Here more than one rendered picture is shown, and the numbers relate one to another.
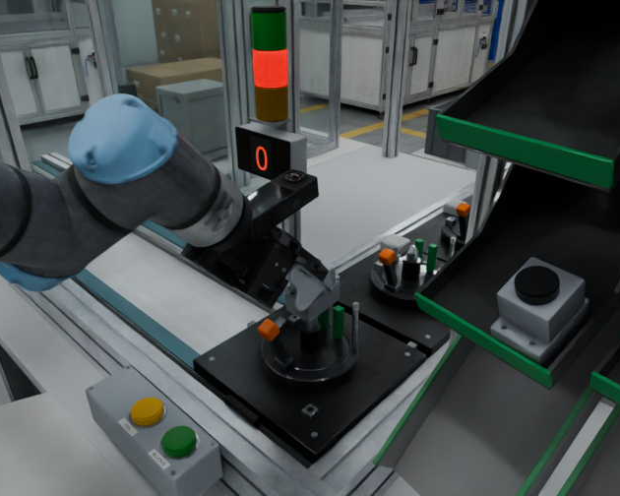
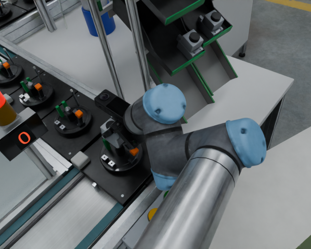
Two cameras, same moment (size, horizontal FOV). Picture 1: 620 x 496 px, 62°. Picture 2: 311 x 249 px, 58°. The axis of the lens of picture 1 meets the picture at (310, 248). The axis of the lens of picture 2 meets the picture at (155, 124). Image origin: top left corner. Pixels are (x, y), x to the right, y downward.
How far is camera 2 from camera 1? 70 cm
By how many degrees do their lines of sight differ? 65
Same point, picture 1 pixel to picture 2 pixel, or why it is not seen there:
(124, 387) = (138, 234)
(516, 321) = (195, 49)
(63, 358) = not seen: outside the picture
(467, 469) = (188, 100)
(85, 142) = (176, 108)
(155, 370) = (126, 223)
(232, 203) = not seen: hidden behind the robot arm
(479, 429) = not seen: hidden behind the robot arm
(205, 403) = (148, 193)
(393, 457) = (182, 119)
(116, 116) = (172, 90)
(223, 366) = (128, 188)
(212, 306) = (58, 222)
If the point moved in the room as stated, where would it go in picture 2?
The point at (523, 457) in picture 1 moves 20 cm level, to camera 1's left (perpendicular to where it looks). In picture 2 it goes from (188, 84) to (197, 129)
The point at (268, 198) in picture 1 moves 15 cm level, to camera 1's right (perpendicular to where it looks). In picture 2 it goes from (120, 105) to (122, 66)
